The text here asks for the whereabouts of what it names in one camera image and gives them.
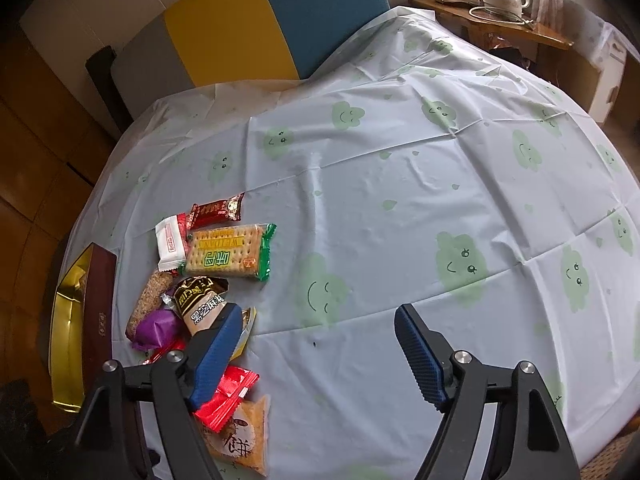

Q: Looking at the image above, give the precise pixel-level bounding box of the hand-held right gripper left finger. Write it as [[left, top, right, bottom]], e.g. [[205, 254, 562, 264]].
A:
[[60, 304, 245, 480]]

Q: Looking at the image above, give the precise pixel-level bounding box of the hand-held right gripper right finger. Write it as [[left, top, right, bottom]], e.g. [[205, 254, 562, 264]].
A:
[[394, 303, 583, 480]]

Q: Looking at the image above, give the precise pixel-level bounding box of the small red snack packet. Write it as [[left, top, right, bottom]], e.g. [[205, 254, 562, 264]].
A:
[[141, 337, 189, 366]]

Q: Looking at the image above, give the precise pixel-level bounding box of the black and gold snack packet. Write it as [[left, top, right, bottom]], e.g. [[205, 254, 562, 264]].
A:
[[161, 275, 231, 337]]

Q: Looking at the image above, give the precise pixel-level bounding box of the purple snack packet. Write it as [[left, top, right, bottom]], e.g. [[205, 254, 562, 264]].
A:
[[132, 308, 187, 354]]

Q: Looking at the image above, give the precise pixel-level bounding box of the orange pastry packet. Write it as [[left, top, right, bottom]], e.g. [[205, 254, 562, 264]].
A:
[[204, 393, 272, 477]]

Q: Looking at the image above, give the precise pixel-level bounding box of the grain bar packet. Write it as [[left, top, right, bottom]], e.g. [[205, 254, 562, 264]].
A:
[[124, 270, 172, 342]]

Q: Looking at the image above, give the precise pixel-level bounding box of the white snack packet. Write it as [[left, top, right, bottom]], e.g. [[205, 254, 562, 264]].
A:
[[154, 213, 189, 272]]

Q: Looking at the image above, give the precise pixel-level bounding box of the gold tin box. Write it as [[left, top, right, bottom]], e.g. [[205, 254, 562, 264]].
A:
[[48, 241, 119, 415]]

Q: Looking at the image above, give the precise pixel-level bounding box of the yellow edged snack packet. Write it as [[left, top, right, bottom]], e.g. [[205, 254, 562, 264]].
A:
[[231, 306, 259, 362]]

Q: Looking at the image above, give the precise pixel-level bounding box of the green cracker packet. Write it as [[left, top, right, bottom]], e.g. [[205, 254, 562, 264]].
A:
[[184, 223, 278, 282]]

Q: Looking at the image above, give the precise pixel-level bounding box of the dark red snack packet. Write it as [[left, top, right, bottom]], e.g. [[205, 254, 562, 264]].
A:
[[189, 192, 246, 231]]

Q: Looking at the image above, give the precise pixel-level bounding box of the green cloud print tablecloth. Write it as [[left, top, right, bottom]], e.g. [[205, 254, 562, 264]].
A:
[[47, 5, 640, 480]]

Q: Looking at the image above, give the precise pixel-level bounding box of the grey yellow blue sofa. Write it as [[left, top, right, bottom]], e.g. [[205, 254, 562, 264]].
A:
[[20, 0, 391, 122]]

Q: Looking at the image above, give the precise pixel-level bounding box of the cardboard box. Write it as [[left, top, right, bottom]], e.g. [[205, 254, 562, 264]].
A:
[[564, 10, 629, 127]]

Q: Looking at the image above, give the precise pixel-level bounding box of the wooden side table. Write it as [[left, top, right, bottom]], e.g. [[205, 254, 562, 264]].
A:
[[407, 0, 576, 72]]

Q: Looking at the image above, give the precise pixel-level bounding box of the black sofa frame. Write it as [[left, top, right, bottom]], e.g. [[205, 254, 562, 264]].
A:
[[84, 45, 135, 127]]

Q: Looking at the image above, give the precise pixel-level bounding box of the white cable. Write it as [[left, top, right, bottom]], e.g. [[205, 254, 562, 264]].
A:
[[467, 4, 537, 29]]

